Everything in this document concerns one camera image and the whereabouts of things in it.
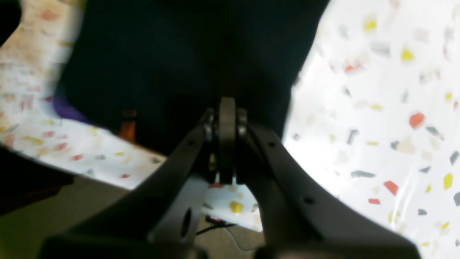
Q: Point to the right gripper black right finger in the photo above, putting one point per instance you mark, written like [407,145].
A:
[300,219]

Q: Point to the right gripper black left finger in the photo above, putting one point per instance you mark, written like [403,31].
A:
[157,220]

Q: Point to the black t-shirt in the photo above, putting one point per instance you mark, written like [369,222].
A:
[169,60]

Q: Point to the terrazzo pattern tablecloth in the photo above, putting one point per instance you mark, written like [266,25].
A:
[374,116]

